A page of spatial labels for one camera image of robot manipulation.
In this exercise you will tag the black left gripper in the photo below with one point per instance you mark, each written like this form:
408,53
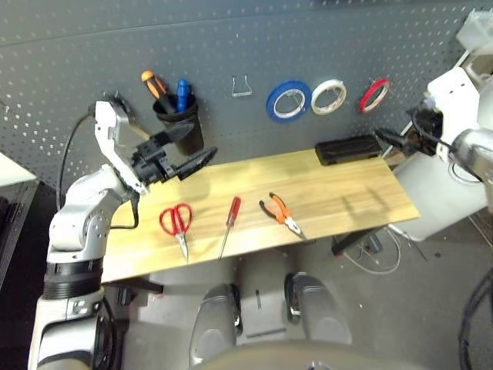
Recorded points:
150,162

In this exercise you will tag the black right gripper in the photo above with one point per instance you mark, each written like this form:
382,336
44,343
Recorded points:
421,135

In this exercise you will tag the thin red tape roll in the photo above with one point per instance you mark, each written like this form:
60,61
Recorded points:
363,103

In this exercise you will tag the orange black pliers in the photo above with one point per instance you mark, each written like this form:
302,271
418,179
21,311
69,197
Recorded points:
286,217

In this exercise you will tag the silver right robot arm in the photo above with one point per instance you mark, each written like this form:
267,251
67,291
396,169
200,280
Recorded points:
477,150

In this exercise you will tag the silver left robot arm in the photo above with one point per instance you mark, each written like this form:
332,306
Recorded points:
77,223

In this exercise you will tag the dark grey pegboard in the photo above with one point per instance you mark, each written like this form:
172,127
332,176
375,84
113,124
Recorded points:
269,38

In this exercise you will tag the black plastic cup holder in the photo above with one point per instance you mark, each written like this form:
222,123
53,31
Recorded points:
192,142

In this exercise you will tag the black plastic case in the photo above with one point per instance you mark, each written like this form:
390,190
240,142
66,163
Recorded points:
346,150

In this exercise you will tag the orange black screwdriver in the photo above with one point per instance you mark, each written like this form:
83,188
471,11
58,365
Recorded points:
154,88

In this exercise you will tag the white tape roll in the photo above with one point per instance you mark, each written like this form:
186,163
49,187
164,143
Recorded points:
326,83

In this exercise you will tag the blue tape roll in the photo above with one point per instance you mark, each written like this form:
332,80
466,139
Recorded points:
270,106

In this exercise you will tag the small grey box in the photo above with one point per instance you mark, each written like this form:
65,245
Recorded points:
374,243

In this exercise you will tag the black table support bar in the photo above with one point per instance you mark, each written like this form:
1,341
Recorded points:
146,286
346,243

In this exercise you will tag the clear plastic bin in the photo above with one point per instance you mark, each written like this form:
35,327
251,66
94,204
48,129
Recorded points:
475,31

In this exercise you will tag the silver left robot leg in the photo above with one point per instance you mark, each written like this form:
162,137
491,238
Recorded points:
215,323

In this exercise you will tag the silver robot leg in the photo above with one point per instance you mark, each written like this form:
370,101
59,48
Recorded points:
215,323
319,308

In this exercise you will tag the silver right robot leg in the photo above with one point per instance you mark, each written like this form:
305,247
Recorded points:
319,308

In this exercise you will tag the grey robot torso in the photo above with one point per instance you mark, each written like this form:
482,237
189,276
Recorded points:
308,358

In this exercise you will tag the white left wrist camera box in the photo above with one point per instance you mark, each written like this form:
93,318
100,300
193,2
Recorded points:
104,131

